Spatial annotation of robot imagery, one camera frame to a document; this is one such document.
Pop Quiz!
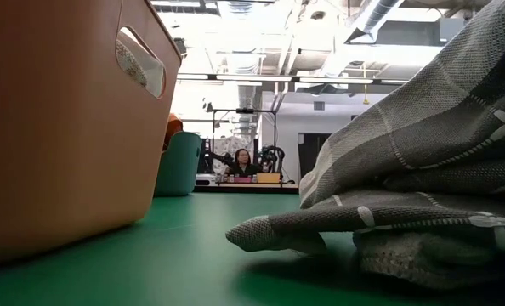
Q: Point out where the orange towel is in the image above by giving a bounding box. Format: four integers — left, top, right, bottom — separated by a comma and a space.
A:
162, 112, 184, 152

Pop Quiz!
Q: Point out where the dark grey checked towel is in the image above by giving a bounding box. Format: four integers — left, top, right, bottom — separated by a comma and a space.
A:
225, 0, 505, 256

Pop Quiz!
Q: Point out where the person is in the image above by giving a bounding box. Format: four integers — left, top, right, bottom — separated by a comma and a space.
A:
226, 148, 260, 178

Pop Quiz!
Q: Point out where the yellow box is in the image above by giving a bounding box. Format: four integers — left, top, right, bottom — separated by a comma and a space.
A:
256, 172, 282, 184

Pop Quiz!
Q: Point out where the dark door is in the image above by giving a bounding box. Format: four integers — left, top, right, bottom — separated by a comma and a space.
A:
298, 132, 332, 180

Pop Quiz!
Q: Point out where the teal plastic basket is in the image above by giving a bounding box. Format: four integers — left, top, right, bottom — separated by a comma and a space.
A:
153, 130, 203, 197

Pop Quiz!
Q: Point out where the green table mat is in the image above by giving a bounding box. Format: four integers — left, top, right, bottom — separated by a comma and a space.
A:
0, 193, 505, 306

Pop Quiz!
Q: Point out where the orange plastic basket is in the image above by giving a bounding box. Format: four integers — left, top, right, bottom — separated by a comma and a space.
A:
0, 0, 184, 264

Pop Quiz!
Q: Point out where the black table frame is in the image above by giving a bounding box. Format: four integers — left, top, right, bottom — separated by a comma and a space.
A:
192, 183, 300, 196

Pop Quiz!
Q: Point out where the black background gantry frame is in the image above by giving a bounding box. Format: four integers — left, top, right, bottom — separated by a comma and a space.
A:
212, 108, 279, 184

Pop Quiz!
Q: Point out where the grey ceiling duct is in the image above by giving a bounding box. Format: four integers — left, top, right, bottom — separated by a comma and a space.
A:
344, 0, 403, 45

